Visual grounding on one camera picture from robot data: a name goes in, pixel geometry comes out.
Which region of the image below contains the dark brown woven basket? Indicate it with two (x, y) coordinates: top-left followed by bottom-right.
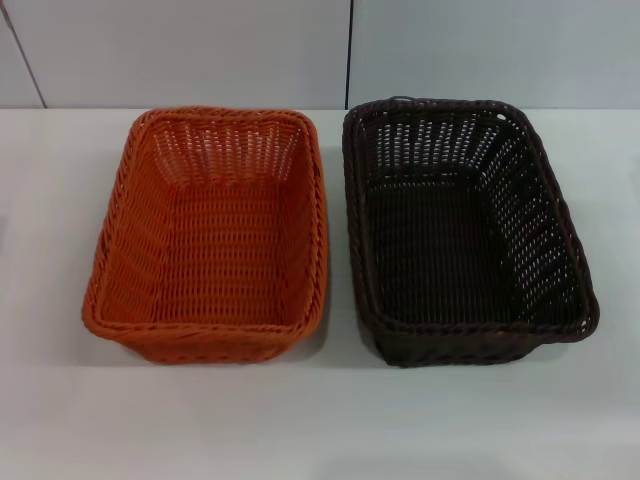
(342, 94), (601, 369)

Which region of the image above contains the orange woven plastic basket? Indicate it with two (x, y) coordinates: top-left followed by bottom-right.
(79, 103), (334, 365)

